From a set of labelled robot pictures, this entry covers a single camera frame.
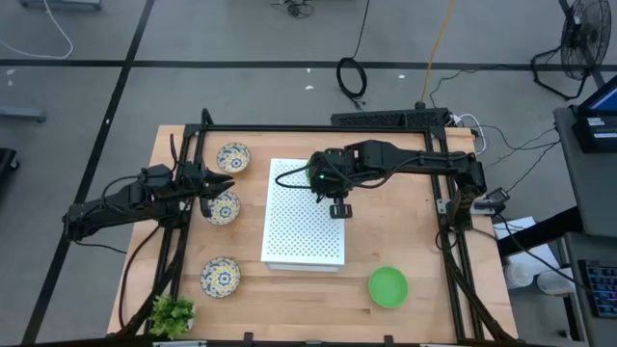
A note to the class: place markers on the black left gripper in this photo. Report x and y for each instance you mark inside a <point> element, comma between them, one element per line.
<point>190,185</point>

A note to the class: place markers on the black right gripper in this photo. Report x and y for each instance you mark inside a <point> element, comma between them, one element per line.
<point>332,173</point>

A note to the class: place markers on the yellow patterned mini bowl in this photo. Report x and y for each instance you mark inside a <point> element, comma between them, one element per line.
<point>220,277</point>
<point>224,212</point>
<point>233,158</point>

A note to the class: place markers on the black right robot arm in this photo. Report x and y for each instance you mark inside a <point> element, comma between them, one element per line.
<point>424,161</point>

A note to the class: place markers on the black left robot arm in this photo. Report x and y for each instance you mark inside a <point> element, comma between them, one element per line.
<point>120,207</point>

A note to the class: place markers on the white perforated metal shelf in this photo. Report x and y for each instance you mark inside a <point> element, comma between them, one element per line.
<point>299,231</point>

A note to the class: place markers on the black perforated box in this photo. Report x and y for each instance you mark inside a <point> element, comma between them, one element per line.
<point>385,118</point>

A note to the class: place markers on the small green potted plant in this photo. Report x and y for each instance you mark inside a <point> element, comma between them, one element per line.
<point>171,315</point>

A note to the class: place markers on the black grey adapter box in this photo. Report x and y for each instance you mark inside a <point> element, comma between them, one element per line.
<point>492,198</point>

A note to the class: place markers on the white paper sheet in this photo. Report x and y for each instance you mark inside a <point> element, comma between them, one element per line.
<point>518,225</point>

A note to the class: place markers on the grey floor bar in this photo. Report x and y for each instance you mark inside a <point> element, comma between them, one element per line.
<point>21,114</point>

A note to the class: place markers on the white round container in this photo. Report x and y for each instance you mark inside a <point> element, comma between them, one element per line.
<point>554,283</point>
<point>518,275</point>

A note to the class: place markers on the black bar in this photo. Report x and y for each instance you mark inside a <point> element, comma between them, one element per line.
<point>540,230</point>

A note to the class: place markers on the grey desk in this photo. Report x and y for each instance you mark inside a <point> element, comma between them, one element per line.
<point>593,193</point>
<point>576,250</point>

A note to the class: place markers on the black device with labels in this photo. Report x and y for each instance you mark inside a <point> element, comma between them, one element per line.
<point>593,140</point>

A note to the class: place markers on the dark laptop screen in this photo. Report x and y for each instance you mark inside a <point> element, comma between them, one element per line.
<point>605,98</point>

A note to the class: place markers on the black floor fan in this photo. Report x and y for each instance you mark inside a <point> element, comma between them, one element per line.
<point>585,43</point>

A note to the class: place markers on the black keyboard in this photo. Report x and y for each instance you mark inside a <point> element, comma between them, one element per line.
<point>600,289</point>

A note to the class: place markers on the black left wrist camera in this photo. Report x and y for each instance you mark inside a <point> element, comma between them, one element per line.
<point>156,173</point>

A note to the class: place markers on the black aluminium table frame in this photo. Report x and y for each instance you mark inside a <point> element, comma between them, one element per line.
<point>270,128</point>

